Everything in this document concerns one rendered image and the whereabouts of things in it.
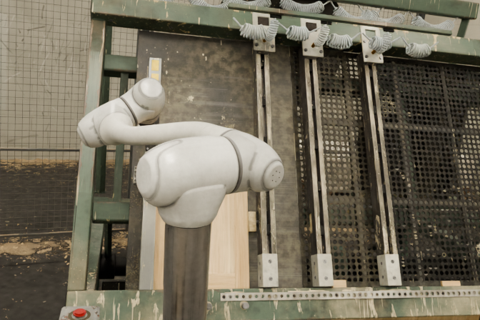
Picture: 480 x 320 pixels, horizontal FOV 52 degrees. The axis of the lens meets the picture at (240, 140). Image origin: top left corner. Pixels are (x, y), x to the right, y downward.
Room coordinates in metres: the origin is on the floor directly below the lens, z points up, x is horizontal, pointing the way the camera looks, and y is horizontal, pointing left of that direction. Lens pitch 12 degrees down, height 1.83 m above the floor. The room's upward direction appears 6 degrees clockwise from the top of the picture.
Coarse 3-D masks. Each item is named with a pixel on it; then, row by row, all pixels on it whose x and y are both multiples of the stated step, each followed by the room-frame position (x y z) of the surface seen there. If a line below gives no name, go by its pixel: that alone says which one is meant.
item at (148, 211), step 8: (160, 64) 2.10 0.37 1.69; (152, 72) 2.07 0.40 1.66; (160, 72) 2.08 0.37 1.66; (160, 80) 2.06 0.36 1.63; (144, 200) 1.80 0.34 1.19; (144, 208) 1.78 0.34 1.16; (152, 208) 1.79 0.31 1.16; (144, 216) 1.77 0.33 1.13; (152, 216) 1.77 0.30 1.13; (144, 224) 1.75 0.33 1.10; (152, 224) 1.76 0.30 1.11; (144, 232) 1.74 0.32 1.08; (152, 232) 1.74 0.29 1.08; (144, 240) 1.72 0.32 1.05; (152, 240) 1.73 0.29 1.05; (144, 248) 1.71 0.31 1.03; (152, 248) 1.72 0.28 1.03; (144, 256) 1.69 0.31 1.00; (152, 256) 1.70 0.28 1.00; (144, 264) 1.68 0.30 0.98; (152, 264) 1.69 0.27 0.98; (144, 272) 1.67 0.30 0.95; (152, 272) 1.67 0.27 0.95; (144, 280) 1.65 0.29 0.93; (152, 280) 1.66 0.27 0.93; (144, 288) 1.64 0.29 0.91; (152, 288) 1.65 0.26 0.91
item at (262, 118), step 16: (256, 16) 2.26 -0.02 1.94; (272, 16) 2.12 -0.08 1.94; (272, 32) 2.11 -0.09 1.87; (256, 48) 2.18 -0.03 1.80; (272, 48) 2.20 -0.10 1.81; (256, 64) 2.18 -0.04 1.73; (256, 80) 2.15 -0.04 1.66; (256, 96) 2.12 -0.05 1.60; (256, 112) 2.09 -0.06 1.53; (256, 128) 2.06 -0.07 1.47; (256, 192) 1.95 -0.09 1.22; (272, 192) 1.91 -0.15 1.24; (256, 208) 1.92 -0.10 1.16; (272, 208) 1.88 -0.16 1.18; (272, 224) 1.85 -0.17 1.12; (272, 240) 1.81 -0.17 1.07; (272, 256) 1.78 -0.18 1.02; (272, 272) 1.75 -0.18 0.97
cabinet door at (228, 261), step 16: (240, 192) 1.93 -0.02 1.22; (224, 208) 1.88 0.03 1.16; (240, 208) 1.90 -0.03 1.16; (160, 224) 1.79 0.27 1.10; (224, 224) 1.85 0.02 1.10; (240, 224) 1.86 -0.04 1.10; (160, 240) 1.76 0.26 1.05; (224, 240) 1.82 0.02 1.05; (240, 240) 1.83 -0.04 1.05; (160, 256) 1.73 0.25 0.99; (224, 256) 1.79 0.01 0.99; (240, 256) 1.80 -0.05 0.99; (160, 272) 1.70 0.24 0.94; (224, 272) 1.76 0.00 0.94; (240, 272) 1.77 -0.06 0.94; (160, 288) 1.67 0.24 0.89; (208, 288) 1.71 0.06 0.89; (224, 288) 1.73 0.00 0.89; (240, 288) 1.74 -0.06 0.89
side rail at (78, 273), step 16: (96, 32) 2.09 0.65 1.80; (96, 48) 2.05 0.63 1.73; (96, 64) 2.01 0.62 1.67; (96, 80) 1.98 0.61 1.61; (96, 96) 1.95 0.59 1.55; (80, 144) 1.84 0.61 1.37; (80, 160) 1.80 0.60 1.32; (80, 176) 1.77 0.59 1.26; (80, 192) 1.74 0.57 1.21; (80, 208) 1.71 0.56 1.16; (80, 224) 1.69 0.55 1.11; (80, 240) 1.66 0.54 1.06; (80, 256) 1.63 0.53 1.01; (80, 272) 1.60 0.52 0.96; (80, 288) 1.58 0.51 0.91
